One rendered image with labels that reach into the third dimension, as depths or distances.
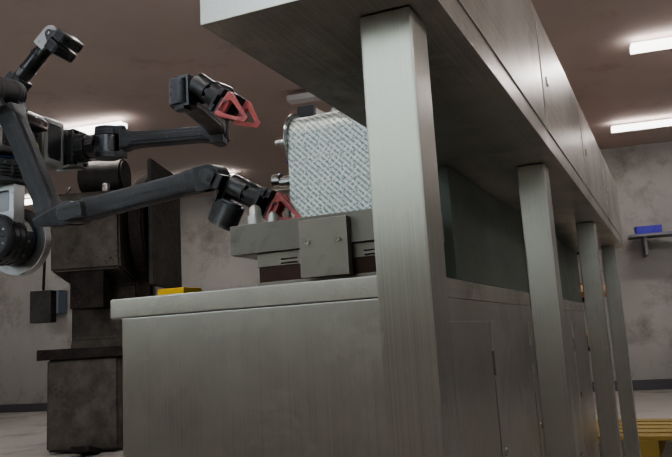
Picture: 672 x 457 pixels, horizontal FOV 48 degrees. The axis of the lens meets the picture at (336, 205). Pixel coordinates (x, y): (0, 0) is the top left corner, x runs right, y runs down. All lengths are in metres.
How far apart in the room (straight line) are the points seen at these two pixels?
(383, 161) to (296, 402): 0.70
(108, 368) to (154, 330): 5.17
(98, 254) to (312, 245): 5.49
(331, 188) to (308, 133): 0.14
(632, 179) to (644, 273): 1.18
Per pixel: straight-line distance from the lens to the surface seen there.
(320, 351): 1.38
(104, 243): 6.85
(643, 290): 10.09
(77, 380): 6.84
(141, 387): 1.59
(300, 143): 1.73
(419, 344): 0.77
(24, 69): 2.45
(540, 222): 1.67
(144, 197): 1.88
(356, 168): 1.66
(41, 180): 2.04
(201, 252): 11.27
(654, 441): 5.07
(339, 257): 1.41
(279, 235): 1.49
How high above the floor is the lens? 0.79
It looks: 10 degrees up
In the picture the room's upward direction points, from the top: 3 degrees counter-clockwise
